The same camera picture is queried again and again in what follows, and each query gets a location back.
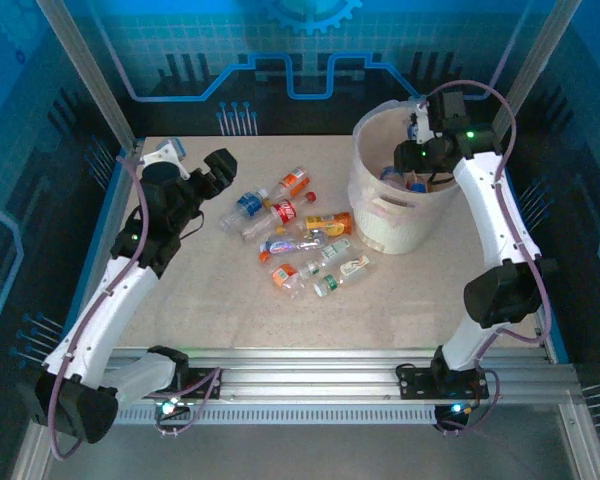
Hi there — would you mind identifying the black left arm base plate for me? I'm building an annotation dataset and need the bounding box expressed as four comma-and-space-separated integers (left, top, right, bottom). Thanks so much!
172, 366, 225, 401

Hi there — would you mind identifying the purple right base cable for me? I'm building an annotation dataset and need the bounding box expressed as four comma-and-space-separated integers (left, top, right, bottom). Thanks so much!
435, 368, 500, 437

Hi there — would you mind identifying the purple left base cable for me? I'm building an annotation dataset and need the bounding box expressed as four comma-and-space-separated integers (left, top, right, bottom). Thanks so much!
153, 366, 224, 437

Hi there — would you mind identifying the crushed bottle orange label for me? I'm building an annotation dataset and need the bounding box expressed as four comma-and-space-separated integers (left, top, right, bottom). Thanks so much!
259, 252, 309, 300

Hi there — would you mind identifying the red label cola bottle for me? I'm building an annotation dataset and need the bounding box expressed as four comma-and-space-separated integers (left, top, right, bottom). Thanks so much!
239, 191, 318, 242

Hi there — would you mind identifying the aluminium mounting rail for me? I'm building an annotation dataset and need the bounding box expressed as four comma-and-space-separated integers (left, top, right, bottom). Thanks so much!
74, 347, 576, 404

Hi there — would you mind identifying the white plastic bin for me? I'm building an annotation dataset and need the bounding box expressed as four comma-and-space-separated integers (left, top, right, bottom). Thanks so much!
348, 99, 465, 256

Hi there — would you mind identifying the grey slotted cable duct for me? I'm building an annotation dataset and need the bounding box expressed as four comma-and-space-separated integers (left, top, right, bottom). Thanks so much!
114, 403, 481, 427

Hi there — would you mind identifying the orange juice bottle yellow cap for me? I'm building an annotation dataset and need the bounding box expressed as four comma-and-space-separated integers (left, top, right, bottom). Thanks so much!
277, 212, 355, 240

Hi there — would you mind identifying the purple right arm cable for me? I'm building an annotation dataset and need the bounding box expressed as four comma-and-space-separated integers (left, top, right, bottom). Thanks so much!
417, 79, 556, 349

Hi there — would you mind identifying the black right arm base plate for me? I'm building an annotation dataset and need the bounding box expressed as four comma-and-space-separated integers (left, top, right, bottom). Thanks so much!
397, 364, 491, 401

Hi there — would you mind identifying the clear bottle green white label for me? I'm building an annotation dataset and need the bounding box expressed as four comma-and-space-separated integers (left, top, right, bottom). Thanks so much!
297, 238, 353, 279

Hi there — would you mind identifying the clear bottle orange white label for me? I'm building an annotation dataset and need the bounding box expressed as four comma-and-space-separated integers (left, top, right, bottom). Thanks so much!
265, 166, 312, 207

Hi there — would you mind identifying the aluminium frame post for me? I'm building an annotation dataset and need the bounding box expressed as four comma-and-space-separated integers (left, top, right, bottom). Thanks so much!
35, 0, 144, 151
484, 0, 584, 149

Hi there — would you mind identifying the clear bottle orange green label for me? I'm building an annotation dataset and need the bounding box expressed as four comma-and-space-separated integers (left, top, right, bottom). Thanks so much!
313, 253, 372, 297

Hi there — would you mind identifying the grey metal base tray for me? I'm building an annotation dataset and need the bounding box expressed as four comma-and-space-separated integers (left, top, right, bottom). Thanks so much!
9, 389, 600, 480

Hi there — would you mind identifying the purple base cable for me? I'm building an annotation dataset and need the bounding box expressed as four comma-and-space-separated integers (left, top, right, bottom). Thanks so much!
153, 366, 224, 437
435, 368, 500, 437

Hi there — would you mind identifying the purple label clear bottle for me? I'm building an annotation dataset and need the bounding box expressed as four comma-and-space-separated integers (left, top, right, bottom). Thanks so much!
258, 235, 330, 255

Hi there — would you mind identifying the blue label bottle white cap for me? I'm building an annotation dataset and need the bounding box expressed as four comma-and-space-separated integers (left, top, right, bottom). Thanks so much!
218, 188, 271, 232

